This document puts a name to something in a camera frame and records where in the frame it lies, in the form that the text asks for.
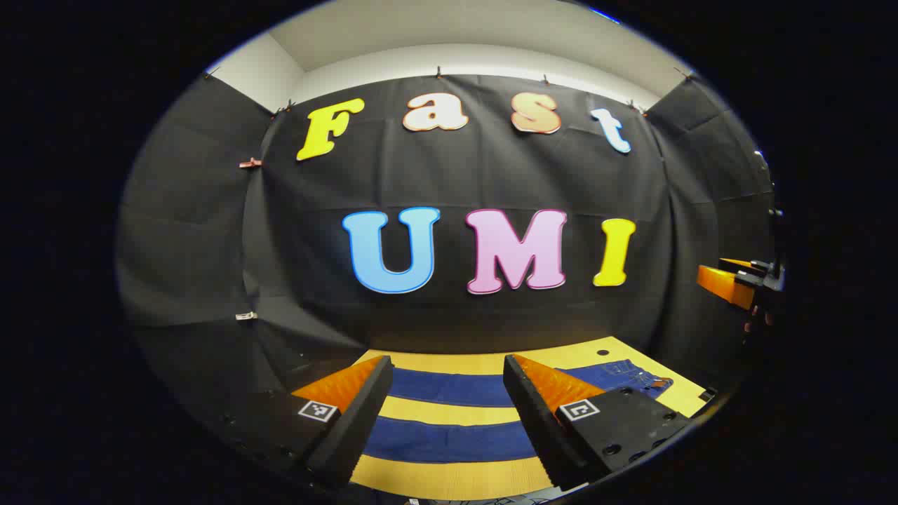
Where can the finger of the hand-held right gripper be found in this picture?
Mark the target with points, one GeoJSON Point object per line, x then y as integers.
{"type": "Point", "coordinates": [722, 284]}
{"type": "Point", "coordinates": [736, 264]}

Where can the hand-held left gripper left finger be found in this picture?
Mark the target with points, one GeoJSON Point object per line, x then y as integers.
{"type": "Point", "coordinates": [354, 428]}

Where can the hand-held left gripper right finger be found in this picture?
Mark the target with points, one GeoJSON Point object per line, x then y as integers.
{"type": "Point", "coordinates": [537, 428]}

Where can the blue denim jeans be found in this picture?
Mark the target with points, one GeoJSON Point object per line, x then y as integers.
{"type": "Point", "coordinates": [449, 389]}

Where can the small white cloth clip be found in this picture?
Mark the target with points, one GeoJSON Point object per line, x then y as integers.
{"type": "Point", "coordinates": [245, 316]}

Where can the black backdrop cloth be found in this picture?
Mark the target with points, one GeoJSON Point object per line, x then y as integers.
{"type": "Point", "coordinates": [491, 175]}

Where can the small orange cloth clip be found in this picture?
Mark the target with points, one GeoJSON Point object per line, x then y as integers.
{"type": "Point", "coordinates": [250, 163]}

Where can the black table bracket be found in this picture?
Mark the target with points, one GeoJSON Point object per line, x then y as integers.
{"type": "Point", "coordinates": [708, 395]}

